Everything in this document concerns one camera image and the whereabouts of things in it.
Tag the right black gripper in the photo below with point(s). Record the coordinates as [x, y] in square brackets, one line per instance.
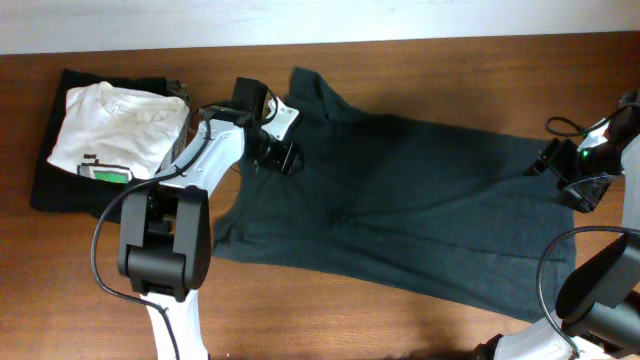
[564, 167]

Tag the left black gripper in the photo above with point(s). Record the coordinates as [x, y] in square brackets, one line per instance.
[288, 157]

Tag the dark green t-shirt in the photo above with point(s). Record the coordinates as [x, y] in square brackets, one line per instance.
[430, 208]

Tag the folded black garment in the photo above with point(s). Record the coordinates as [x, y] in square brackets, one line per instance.
[58, 191]

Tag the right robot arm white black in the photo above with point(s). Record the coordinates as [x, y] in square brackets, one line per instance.
[596, 314]

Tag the folded white t-shirt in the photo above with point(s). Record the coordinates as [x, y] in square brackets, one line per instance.
[115, 134]

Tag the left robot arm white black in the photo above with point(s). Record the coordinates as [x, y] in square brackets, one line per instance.
[165, 231]

